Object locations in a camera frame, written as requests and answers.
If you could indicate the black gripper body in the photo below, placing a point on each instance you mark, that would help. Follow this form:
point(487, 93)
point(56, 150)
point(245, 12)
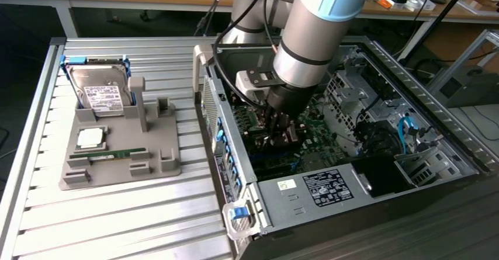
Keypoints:
point(292, 100)

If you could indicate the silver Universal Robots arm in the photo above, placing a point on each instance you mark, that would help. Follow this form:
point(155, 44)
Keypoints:
point(308, 32)

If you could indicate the green motherboard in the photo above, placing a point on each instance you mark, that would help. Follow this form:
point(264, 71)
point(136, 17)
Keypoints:
point(319, 131)

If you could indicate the grey chipset heatsink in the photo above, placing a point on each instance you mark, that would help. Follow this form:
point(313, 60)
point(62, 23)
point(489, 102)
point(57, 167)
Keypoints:
point(311, 160)

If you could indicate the black expansion slot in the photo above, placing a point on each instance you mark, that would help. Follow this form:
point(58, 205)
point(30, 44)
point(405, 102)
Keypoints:
point(272, 166)

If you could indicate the metal drive cage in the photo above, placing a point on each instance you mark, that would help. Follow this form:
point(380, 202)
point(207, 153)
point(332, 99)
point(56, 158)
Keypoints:
point(343, 92)

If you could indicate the grey power supply unit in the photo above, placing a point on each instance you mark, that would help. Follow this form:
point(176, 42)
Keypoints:
point(288, 204)

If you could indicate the blue case latch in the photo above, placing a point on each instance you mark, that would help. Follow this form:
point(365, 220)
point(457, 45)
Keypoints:
point(237, 213)

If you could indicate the black pole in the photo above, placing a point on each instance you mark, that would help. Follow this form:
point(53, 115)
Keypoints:
point(411, 49)

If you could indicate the grey disk bay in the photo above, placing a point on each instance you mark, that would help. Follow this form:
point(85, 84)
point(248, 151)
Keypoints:
point(423, 169)

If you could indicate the open PC case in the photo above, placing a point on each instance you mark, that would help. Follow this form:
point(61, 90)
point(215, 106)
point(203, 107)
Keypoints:
point(343, 230)

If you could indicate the orange and white box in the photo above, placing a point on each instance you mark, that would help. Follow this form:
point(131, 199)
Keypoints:
point(385, 3)

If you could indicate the green RAM stick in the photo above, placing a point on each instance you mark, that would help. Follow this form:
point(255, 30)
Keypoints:
point(112, 154)

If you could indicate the grey parts rack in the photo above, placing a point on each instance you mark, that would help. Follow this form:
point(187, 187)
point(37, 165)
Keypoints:
point(112, 172)

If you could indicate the grey computer tower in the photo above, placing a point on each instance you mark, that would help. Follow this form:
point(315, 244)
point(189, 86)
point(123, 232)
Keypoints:
point(467, 87)

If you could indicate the hard disk in blue caddy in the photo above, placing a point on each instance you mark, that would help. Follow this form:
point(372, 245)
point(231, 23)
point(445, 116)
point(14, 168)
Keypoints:
point(101, 90)

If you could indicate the white device box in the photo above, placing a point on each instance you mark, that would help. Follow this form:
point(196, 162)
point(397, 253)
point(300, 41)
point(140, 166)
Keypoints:
point(419, 6)

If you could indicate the silver CPU chip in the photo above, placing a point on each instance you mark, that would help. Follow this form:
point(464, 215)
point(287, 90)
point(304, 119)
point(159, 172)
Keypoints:
point(89, 138)

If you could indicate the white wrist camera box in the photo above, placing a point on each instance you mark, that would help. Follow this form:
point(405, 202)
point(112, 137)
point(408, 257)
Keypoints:
point(249, 84)

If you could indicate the aluminium profile frame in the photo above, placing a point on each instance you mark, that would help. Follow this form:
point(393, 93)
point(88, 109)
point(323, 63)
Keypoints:
point(467, 49)

